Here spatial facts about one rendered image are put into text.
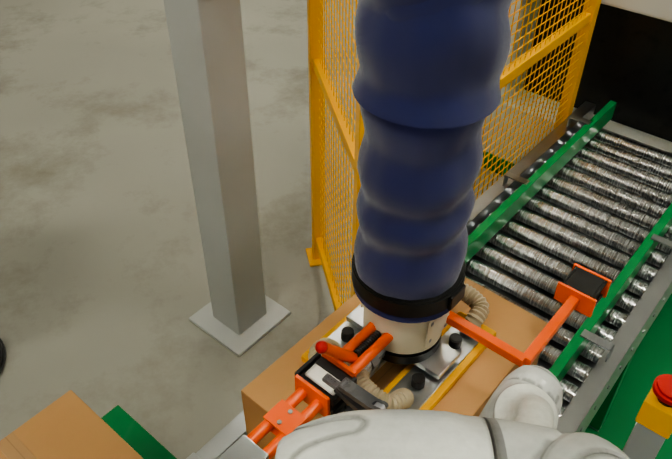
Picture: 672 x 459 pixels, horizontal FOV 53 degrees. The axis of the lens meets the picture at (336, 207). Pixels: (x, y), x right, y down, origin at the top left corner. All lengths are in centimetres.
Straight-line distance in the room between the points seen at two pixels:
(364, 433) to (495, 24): 61
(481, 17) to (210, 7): 117
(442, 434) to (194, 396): 211
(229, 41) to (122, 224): 158
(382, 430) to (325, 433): 5
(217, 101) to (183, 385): 113
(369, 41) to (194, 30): 109
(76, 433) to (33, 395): 86
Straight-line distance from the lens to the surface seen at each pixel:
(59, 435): 202
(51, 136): 425
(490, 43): 100
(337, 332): 154
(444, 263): 124
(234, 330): 282
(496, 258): 240
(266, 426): 126
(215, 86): 211
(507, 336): 161
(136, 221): 345
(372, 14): 100
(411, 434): 61
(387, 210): 115
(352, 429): 62
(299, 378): 129
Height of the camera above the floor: 214
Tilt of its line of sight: 39 degrees down
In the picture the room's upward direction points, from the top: straight up
